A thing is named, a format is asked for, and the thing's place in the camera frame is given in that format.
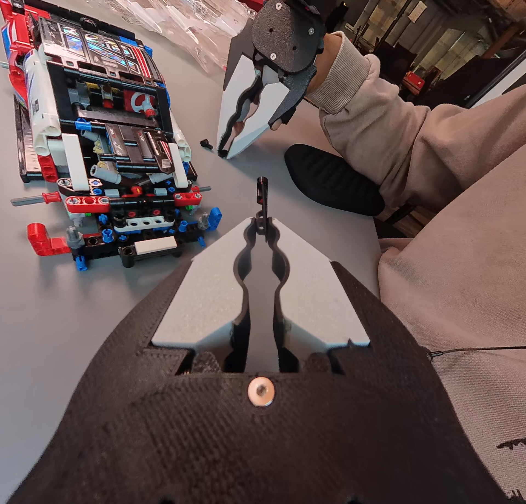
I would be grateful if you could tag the person's right hand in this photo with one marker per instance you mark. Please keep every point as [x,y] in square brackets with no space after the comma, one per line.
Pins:
[328,49]

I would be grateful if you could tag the crumpled clear plastic bags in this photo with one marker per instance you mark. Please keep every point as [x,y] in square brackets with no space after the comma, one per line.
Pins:
[172,14]

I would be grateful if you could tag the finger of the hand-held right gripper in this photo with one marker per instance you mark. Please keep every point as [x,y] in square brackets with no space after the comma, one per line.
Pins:
[263,117]
[234,96]

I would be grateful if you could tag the white sign board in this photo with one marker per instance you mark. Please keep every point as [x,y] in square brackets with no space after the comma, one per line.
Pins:
[501,80]

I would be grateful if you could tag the person's beige sweatshirt torso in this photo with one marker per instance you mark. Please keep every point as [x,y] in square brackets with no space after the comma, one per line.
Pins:
[452,265]

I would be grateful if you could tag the person's right forearm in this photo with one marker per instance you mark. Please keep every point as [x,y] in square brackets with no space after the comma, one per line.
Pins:
[390,134]

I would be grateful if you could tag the white paper notice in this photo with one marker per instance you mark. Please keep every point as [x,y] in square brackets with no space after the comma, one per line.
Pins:
[417,10]

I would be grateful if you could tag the toy brick race car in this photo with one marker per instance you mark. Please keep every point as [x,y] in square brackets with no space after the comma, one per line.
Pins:
[123,101]

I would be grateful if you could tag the red box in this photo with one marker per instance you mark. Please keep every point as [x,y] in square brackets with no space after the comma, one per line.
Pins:
[415,80]

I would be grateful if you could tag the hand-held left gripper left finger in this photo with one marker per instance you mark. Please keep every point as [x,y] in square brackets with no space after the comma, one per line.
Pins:
[197,302]

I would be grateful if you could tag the black toy brick part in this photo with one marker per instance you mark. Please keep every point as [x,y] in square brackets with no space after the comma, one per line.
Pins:
[261,191]

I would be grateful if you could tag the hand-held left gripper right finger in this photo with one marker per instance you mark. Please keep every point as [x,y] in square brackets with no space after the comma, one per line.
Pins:
[324,302]

